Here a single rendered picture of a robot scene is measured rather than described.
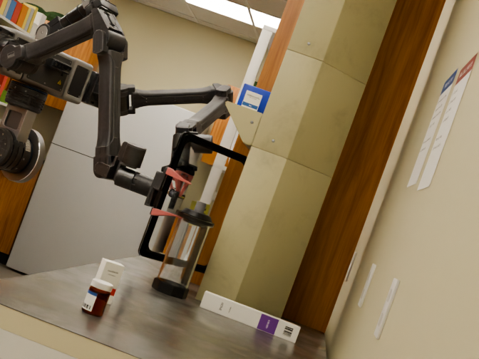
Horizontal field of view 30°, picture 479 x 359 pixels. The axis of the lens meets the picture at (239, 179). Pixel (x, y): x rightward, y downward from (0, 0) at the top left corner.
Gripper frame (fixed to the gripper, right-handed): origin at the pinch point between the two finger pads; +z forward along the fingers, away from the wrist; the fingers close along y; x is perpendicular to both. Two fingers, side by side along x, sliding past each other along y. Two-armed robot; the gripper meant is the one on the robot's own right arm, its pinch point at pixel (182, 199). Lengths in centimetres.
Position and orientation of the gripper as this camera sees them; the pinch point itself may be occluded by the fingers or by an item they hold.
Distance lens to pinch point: 250.7
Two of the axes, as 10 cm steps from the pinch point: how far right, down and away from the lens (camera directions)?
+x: 0.8, 0.6, 9.9
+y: 3.5, -9.4, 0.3
